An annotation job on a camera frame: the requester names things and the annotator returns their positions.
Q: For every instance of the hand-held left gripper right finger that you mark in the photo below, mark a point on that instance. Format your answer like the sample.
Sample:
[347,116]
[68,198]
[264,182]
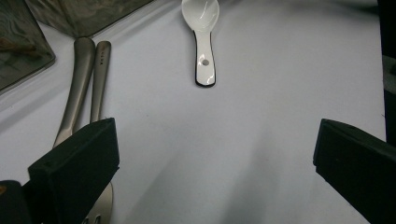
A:
[361,168]

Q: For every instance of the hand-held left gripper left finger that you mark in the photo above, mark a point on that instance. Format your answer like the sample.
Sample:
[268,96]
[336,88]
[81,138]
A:
[77,168]

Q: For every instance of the metal fork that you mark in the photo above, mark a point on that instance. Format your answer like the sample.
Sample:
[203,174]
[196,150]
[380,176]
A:
[81,77]
[100,81]

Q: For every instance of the transparent grey plastic basket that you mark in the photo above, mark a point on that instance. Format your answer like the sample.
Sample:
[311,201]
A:
[18,68]
[84,15]

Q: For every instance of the white ceramic spoon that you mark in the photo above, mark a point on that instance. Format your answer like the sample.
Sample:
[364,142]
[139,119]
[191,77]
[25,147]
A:
[200,15]

